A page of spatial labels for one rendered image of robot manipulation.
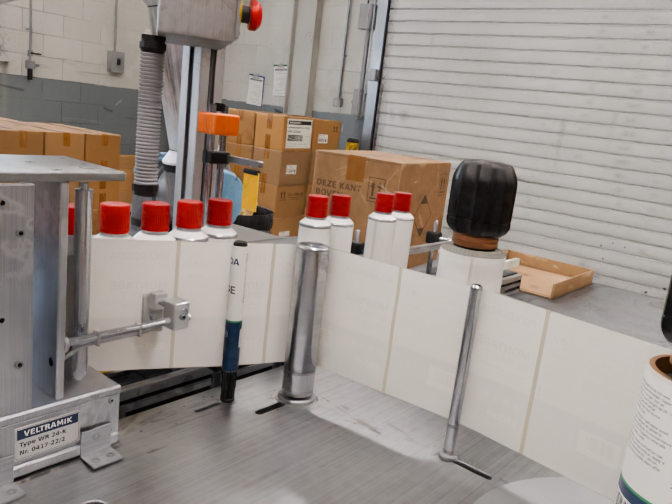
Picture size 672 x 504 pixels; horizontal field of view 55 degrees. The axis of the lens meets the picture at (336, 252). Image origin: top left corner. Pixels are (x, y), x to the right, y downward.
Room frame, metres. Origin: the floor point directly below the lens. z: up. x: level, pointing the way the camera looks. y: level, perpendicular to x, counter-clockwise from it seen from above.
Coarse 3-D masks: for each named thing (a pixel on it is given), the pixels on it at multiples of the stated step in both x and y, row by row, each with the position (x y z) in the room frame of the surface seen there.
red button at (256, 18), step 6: (252, 0) 0.86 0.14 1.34; (246, 6) 0.86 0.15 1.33; (252, 6) 0.86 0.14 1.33; (258, 6) 0.86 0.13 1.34; (246, 12) 0.86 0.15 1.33; (252, 12) 0.85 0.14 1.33; (258, 12) 0.86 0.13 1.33; (246, 18) 0.86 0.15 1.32; (252, 18) 0.85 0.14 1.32; (258, 18) 0.86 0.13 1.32; (252, 24) 0.86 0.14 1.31; (258, 24) 0.86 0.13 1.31; (252, 30) 0.87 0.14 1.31
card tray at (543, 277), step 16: (512, 256) 1.90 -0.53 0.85; (528, 256) 1.87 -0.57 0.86; (528, 272) 1.78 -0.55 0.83; (544, 272) 1.81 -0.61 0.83; (560, 272) 1.80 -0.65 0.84; (576, 272) 1.78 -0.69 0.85; (592, 272) 1.74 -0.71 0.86; (528, 288) 1.59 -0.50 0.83; (544, 288) 1.61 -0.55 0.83; (560, 288) 1.55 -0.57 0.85; (576, 288) 1.65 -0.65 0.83
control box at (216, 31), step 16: (160, 0) 0.81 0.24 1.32; (176, 0) 0.81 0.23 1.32; (192, 0) 0.82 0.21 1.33; (208, 0) 0.82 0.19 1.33; (224, 0) 0.83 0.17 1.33; (240, 0) 0.84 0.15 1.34; (160, 16) 0.81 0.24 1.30; (176, 16) 0.81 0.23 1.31; (192, 16) 0.82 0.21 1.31; (208, 16) 0.82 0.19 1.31; (224, 16) 0.83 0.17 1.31; (240, 16) 0.84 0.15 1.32; (160, 32) 0.81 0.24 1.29; (176, 32) 0.81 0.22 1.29; (192, 32) 0.82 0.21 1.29; (208, 32) 0.82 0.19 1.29; (224, 32) 0.83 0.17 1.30
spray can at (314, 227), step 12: (312, 204) 0.99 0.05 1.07; (324, 204) 0.99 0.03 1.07; (312, 216) 0.99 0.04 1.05; (324, 216) 0.99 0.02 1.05; (300, 228) 0.99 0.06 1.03; (312, 228) 0.98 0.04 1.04; (324, 228) 0.98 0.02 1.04; (300, 240) 0.99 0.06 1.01; (312, 240) 0.98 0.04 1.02; (324, 240) 0.98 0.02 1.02
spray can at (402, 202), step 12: (396, 192) 1.18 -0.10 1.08; (396, 204) 1.17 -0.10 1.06; (408, 204) 1.17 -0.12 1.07; (396, 216) 1.16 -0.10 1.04; (408, 216) 1.17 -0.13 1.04; (396, 228) 1.16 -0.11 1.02; (408, 228) 1.17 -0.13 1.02; (396, 240) 1.16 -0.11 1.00; (408, 240) 1.17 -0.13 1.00; (396, 252) 1.16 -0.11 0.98; (408, 252) 1.17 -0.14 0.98; (396, 264) 1.16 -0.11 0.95
